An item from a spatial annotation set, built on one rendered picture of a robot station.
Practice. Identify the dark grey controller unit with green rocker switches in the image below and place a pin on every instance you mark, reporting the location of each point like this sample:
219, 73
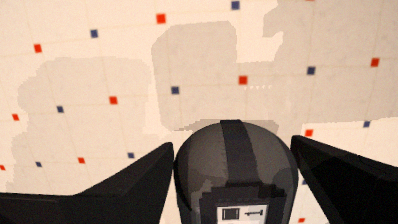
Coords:
235, 172

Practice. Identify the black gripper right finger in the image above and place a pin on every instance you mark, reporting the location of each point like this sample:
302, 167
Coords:
350, 188

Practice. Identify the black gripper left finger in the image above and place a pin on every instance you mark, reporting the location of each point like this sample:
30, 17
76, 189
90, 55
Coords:
134, 195

